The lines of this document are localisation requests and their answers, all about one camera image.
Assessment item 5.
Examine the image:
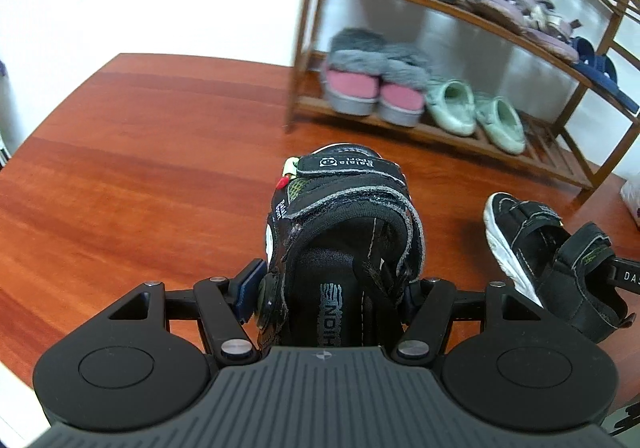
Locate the black Balala sport sandal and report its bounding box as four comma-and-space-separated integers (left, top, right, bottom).
255, 142, 426, 350

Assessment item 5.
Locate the mint green clog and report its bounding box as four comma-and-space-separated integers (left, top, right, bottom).
425, 78, 476, 137
475, 93, 526, 156

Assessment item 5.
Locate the white purple plastic bag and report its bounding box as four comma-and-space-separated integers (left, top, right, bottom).
620, 174, 640, 228

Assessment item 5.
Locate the pink fur-lined slipper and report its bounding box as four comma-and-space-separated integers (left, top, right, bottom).
378, 43, 432, 128
320, 28, 386, 116

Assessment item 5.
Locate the wooden shoe rack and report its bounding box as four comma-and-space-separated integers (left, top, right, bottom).
285, 0, 639, 199

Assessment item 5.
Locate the blue slipper right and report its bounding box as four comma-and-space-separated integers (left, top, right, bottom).
586, 55, 639, 116

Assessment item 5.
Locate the blue slipper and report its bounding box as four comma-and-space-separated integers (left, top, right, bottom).
570, 36, 596, 71
586, 55, 639, 116

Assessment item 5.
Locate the blue slipper left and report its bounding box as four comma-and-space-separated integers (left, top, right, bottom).
570, 36, 596, 71

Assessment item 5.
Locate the purple sneaker on table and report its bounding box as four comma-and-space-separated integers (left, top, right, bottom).
525, 0, 582, 64

